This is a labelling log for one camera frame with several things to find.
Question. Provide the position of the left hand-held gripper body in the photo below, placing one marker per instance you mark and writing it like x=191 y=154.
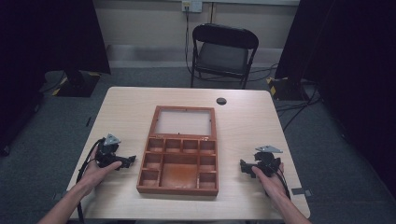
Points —
x=107 y=154

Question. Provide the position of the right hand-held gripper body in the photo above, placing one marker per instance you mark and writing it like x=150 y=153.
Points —
x=266 y=160

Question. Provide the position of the brown wooden compartment box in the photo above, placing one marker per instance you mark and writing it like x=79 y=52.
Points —
x=179 y=155

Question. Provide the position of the person's right hand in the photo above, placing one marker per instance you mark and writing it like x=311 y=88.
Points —
x=271 y=183

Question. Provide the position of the person's left hand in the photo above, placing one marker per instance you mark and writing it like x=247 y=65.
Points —
x=95 y=174

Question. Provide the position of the grey tape strip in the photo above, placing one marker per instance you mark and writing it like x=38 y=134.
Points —
x=300 y=191

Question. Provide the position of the black stand base striped tape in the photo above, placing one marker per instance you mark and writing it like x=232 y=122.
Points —
x=77 y=83
x=286 y=88

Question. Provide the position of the black folding chair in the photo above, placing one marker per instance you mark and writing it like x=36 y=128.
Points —
x=222 y=56

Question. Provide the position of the white wall socket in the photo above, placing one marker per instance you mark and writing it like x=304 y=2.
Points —
x=192 y=6

